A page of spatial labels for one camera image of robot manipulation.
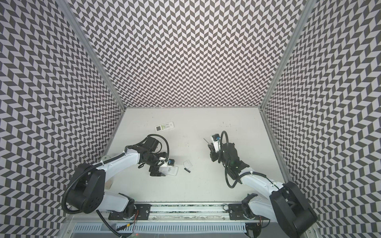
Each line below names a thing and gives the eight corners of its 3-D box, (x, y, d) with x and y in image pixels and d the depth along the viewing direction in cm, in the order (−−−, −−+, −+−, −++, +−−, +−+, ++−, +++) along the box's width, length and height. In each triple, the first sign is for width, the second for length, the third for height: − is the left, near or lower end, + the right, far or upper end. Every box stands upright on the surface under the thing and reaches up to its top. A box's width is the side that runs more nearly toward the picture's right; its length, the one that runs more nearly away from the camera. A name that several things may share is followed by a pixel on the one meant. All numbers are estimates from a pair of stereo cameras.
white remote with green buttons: (155, 132, 106) (154, 130, 105) (154, 127, 109) (154, 126, 107) (175, 127, 109) (174, 125, 108) (174, 123, 112) (173, 121, 110)
